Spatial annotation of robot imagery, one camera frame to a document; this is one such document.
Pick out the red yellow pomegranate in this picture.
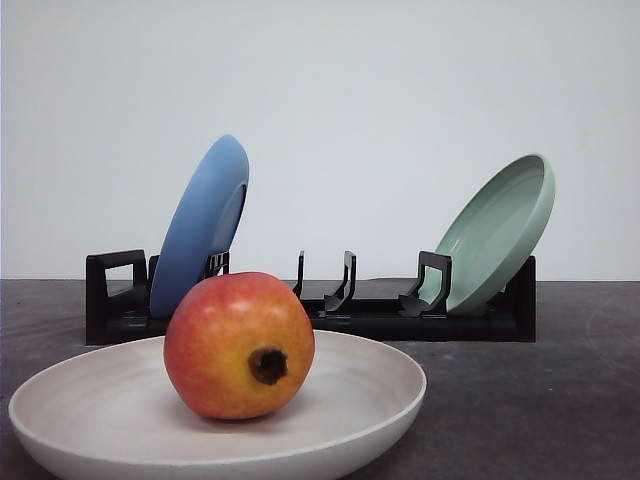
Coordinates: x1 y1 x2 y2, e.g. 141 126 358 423
164 271 315 420

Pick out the white plate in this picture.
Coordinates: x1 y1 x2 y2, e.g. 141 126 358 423
8 331 427 480

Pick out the blue plate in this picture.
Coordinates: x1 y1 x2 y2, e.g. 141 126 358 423
150 135 249 318

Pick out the green plate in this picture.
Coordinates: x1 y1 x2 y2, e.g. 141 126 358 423
420 153 555 315

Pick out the black plastic dish rack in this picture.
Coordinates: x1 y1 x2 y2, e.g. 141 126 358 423
85 250 537 345

